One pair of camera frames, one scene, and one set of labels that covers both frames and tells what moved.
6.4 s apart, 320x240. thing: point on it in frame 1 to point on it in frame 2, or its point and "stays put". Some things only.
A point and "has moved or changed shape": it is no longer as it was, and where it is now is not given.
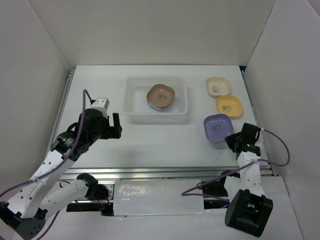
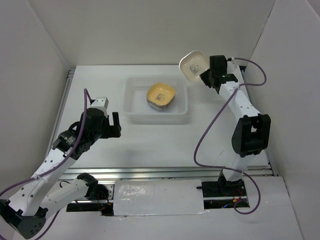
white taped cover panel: [134, 198] stays put
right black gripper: [229, 140] to [204, 76]
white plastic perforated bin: [140, 112] stays put
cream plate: [218, 86] has moved or changed shape
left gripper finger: [116, 123] stays put
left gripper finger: [114, 132] stays put
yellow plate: [230, 105] to [159, 95]
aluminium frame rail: [201, 173] stays put
